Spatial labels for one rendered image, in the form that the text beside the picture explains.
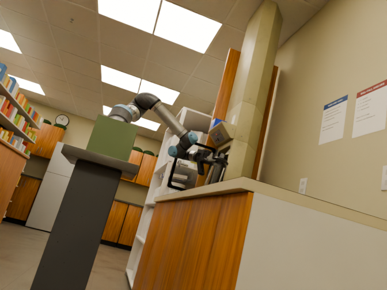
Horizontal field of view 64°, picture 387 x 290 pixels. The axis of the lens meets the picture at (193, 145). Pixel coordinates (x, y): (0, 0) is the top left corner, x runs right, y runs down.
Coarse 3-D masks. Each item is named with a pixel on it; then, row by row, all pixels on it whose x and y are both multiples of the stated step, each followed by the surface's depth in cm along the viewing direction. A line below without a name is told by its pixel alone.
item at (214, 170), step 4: (216, 160) 189; (212, 164) 190; (216, 164) 188; (220, 164) 188; (224, 164) 189; (212, 168) 189; (216, 168) 187; (220, 168) 187; (208, 172) 190; (212, 172) 187; (216, 172) 187; (208, 176) 188; (212, 176) 187; (216, 176) 186; (208, 180) 187; (212, 180) 186; (216, 180) 186; (204, 184) 188; (208, 184) 186
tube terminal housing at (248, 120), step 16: (240, 112) 222; (256, 112) 229; (240, 128) 219; (256, 128) 231; (224, 144) 233; (240, 144) 217; (256, 144) 234; (240, 160) 214; (224, 176) 211; (240, 176) 212
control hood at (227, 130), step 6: (216, 126) 228; (222, 126) 218; (228, 126) 217; (234, 126) 218; (210, 132) 242; (222, 132) 223; (228, 132) 216; (234, 132) 218; (228, 138) 219; (216, 144) 243
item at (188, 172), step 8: (184, 160) 236; (176, 168) 233; (184, 168) 235; (192, 168) 236; (176, 176) 232; (184, 176) 233; (192, 176) 235; (200, 176) 237; (176, 184) 231; (184, 184) 232; (192, 184) 234; (200, 184) 235
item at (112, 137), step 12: (96, 120) 140; (108, 120) 142; (96, 132) 139; (108, 132) 140; (120, 132) 142; (132, 132) 143; (96, 144) 138; (108, 144) 139; (120, 144) 140; (132, 144) 142; (108, 156) 138; (120, 156) 139
